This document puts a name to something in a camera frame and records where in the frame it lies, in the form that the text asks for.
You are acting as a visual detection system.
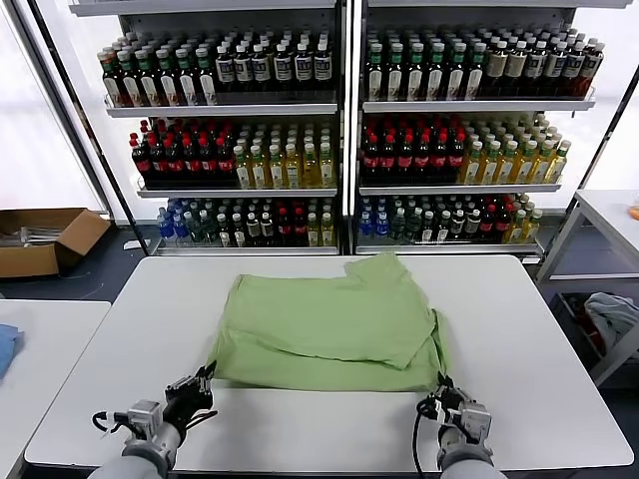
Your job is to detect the grey frame side table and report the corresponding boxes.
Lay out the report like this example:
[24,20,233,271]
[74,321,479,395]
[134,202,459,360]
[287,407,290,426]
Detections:
[534,188,639,388]

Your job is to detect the grey crumpled cloth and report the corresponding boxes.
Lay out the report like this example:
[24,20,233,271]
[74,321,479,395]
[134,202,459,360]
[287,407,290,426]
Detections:
[583,291,639,358]

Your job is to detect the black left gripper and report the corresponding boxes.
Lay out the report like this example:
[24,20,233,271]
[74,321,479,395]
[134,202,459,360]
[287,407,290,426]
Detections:
[164,366,217,428]

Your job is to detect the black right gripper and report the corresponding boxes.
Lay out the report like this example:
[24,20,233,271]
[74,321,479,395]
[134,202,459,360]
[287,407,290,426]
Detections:
[426,371,468,425]

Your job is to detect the light green polo shirt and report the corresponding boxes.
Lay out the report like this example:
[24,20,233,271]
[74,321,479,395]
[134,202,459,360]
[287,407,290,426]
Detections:
[206,251,450,393]

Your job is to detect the dark storage crate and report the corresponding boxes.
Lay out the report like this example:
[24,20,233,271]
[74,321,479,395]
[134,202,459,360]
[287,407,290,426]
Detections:
[553,289,639,373]

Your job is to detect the brown cardboard box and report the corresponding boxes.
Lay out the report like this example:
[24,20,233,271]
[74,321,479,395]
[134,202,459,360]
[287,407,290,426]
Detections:
[0,207,112,279]

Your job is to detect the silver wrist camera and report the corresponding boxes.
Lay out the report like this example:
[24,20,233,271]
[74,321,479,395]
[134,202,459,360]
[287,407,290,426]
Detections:
[454,404,494,444]
[127,398,166,431]

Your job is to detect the dark bottle blue-white label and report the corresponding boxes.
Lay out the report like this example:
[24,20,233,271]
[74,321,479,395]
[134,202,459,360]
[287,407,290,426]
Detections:
[272,42,295,93]
[313,40,334,92]
[252,42,274,94]
[524,39,550,97]
[233,43,254,94]
[579,37,606,99]
[562,38,588,97]
[293,41,315,93]
[215,43,236,94]
[543,39,569,97]

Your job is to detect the red cloth item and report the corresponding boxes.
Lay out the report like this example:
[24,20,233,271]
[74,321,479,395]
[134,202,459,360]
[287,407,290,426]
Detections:
[581,318,603,350]

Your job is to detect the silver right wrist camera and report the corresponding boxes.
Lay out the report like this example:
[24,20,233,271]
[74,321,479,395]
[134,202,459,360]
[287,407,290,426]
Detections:
[454,404,494,444]

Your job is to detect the blue folded cloth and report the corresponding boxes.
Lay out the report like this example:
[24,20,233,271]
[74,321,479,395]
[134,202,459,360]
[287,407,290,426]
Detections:
[0,322,25,383]

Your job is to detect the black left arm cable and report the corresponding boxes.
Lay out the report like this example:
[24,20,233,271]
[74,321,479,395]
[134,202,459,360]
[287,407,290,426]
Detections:
[91,409,132,436]

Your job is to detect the grey metal shelf rack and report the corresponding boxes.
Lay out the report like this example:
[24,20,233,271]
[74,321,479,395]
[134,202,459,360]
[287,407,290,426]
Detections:
[67,0,350,258]
[348,0,630,263]

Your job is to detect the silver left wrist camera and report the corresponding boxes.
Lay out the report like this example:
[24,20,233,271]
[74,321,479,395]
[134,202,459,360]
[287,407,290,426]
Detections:
[127,398,166,431]

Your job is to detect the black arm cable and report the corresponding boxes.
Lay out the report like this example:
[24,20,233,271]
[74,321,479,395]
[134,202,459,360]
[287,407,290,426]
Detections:
[91,409,132,436]
[411,396,443,475]

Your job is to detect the dark bottle beige label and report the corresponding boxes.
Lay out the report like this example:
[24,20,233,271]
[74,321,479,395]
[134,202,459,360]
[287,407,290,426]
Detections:
[484,40,511,97]
[504,39,530,97]

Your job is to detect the silver metal rods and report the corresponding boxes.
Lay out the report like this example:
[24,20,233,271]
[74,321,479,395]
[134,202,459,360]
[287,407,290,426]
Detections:
[0,225,66,246]

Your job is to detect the dark tea bottle white label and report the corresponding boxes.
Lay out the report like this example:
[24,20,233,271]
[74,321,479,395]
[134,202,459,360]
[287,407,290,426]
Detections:
[156,47,181,107]
[385,42,406,100]
[118,49,143,107]
[137,48,162,107]
[194,46,219,106]
[101,48,124,107]
[445,42,468,100]
[464,42,486,100]
[365,42,386,100]
[175,46,200,106]
[405,42,427,100]
[425,42,448,100]

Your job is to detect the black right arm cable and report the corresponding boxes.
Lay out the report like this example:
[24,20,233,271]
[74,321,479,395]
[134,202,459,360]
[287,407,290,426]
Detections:
[411,396,443,475]

